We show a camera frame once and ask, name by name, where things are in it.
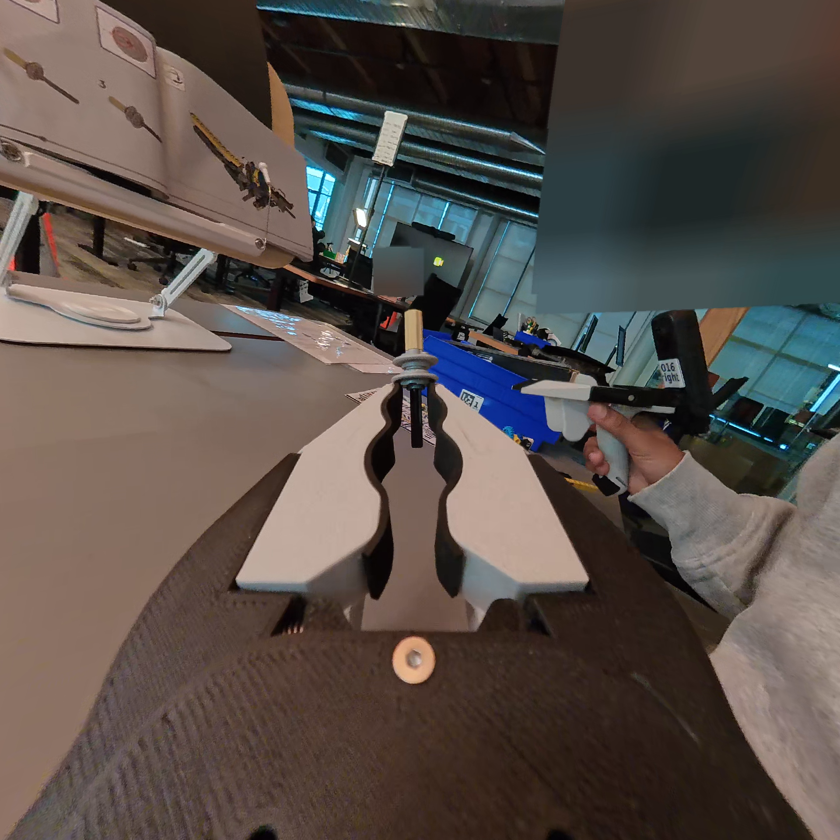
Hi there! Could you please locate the white book stand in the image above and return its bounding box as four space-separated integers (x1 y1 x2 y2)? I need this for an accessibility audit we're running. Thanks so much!
0 131 315 352

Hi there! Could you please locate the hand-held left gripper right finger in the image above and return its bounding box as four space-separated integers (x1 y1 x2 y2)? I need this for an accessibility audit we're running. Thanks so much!
428 385 591 632

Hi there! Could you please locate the black lego axle with discs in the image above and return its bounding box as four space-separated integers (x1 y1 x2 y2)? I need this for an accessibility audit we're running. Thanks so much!
392 351 437 449

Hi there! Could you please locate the blue plastic bin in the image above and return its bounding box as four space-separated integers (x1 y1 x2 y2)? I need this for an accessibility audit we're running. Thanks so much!
420 330 578 452

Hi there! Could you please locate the white printed sheet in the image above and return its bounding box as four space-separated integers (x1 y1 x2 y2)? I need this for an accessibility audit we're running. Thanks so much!
223 303 401 375

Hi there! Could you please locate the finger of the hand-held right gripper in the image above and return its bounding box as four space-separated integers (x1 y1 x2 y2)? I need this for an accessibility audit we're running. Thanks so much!
512 374 599 442

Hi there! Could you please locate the black monitor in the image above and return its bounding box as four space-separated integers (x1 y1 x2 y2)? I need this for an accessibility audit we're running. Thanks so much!
390 222 475 316

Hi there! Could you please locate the person's right hand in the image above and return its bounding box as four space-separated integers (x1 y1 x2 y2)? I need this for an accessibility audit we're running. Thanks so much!
583 403 687 494

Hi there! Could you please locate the white light panel on stand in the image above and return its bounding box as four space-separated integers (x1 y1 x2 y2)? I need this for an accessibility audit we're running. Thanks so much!
351 110 409 293

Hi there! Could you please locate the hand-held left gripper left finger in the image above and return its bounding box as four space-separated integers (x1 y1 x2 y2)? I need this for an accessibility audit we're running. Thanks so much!
234 385 403 627

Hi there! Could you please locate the wooden office desk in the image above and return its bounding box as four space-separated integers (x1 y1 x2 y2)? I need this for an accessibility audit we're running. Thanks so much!
285 262 408 329

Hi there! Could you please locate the person's right forearm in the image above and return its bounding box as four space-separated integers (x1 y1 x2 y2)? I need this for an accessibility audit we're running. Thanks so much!
629 433 840 840

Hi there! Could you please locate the open instruction booklet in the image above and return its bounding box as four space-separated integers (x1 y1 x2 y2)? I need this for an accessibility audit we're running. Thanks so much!
0 0 315 263

